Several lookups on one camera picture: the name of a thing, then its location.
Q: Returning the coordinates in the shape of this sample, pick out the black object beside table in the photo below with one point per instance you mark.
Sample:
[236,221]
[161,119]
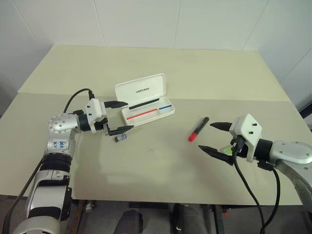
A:
[307,114]

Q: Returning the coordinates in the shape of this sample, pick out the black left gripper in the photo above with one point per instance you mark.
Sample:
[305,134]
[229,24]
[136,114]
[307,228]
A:
[99,125]

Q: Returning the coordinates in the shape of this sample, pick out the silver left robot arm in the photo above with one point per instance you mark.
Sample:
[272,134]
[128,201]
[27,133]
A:
[61,123]

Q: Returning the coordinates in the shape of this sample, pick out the dark metal table leg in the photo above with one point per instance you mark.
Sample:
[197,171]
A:
[217,219]

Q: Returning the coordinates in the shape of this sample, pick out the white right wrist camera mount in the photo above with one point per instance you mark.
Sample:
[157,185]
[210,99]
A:
[251,136]

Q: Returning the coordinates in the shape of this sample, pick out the red and black marker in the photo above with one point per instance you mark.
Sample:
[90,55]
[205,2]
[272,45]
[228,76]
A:
[198,129]

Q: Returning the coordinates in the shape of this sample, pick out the dark rounded shape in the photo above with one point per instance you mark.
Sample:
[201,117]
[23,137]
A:
[190,219]
[129,221]

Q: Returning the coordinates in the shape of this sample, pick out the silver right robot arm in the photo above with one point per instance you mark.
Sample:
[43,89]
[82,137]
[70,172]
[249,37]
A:
[290,152]

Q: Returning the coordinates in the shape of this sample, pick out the cream table sheet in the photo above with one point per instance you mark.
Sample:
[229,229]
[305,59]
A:
[146,175]
[146,63]

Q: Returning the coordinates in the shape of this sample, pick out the translucent green ruler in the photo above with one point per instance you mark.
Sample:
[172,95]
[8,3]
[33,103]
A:
[228,151]

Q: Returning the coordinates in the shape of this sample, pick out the white plastic pencil case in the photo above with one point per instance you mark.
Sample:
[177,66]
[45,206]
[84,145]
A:
[151,84]

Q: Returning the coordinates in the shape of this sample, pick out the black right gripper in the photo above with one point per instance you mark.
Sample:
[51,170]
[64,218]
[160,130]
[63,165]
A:
[243,150]

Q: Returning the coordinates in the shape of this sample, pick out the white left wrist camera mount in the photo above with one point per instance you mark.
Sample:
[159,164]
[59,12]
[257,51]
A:
[96,108]

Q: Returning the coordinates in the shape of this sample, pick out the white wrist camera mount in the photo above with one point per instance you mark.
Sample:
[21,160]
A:
[251,136]
[96,108]

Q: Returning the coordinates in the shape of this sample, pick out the rusty metal table leg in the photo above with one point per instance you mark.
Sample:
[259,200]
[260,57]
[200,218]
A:
[79,217]

